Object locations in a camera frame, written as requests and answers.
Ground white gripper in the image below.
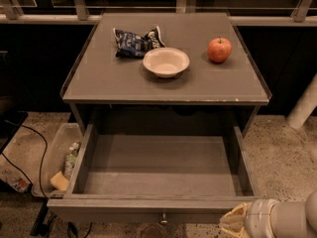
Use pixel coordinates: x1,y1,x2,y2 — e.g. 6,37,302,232
219,199,278,238

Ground grey top drawer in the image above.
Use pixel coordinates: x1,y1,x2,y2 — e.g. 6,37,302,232
48,126,261,223

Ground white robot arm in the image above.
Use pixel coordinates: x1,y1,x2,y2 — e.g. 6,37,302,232
220,74,317,238

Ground grey drawer cabinet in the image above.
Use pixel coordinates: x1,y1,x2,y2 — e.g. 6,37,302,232
61,13,270,129

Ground red apple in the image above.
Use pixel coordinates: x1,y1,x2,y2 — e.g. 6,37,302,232
207,37,232,63

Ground white bowl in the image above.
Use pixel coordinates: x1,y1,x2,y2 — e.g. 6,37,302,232
143,48,190,78

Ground plastic bottle in bin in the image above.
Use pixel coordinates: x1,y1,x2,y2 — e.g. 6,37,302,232
63,142,80,179

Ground yellow sponge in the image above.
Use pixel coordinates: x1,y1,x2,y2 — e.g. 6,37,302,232
51,172,68,190

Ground clear plastic bin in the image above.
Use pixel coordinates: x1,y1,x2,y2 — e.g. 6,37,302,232
32,123,82,197

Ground black floor stand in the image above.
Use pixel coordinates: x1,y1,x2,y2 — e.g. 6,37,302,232
30,199,49,237

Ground blue chip bag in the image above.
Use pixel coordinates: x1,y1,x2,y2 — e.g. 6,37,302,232
113,26,165,59

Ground metal railing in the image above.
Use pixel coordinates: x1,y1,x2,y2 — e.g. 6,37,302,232
0,0,317,27

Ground black cable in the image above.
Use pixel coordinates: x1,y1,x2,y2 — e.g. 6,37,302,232
0,119,50,200

